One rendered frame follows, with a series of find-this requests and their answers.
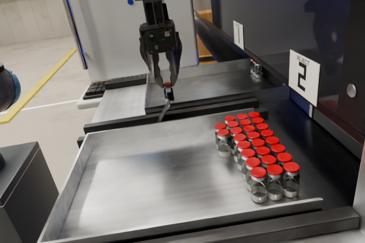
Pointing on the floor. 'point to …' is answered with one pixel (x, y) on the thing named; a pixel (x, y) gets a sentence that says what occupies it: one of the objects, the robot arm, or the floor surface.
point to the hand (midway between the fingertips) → (166, 80)
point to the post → (360, 194)
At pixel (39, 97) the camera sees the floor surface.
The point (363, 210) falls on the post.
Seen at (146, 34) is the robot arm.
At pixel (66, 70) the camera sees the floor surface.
